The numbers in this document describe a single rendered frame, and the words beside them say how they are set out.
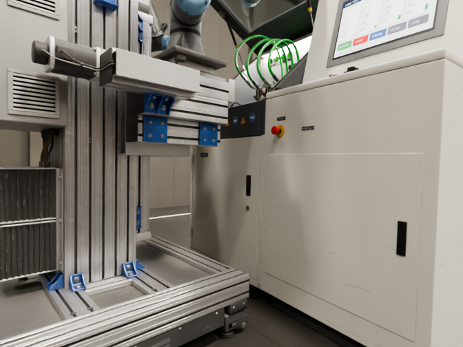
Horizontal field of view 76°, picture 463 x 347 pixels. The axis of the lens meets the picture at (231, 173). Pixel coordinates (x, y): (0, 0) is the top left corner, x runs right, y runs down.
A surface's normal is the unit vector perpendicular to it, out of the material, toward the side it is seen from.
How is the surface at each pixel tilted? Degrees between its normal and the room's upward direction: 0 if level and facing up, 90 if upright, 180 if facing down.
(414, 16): 76
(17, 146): 90
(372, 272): 90
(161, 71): 90
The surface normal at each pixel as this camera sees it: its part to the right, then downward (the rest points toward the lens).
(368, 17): -0.78, -0.23
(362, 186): -0.81, 0.00
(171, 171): 0.67, 0.04
